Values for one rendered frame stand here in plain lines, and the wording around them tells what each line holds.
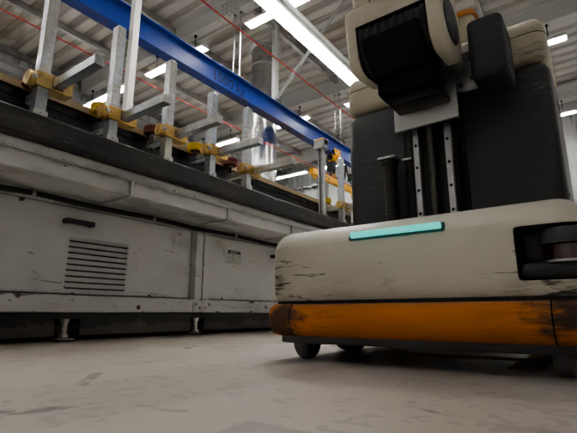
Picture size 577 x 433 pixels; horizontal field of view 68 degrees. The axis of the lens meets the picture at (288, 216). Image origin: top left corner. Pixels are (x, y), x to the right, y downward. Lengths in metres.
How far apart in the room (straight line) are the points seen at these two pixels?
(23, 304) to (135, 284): 0.46
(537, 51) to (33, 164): 1.44
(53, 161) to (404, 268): 1.18
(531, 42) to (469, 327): 0.75
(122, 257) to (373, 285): 1.29
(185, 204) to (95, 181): 0.41
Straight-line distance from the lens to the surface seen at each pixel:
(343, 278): 0.87
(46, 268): 1.78
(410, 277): 0.81
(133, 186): 1.72
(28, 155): 1.57
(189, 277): 2.16
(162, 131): 1.84
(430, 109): 1.15
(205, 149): 1.99
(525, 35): 1.28
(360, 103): 1.36
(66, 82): 1.58
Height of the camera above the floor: 0.10
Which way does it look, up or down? 13 degrees up
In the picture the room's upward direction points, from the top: straight up
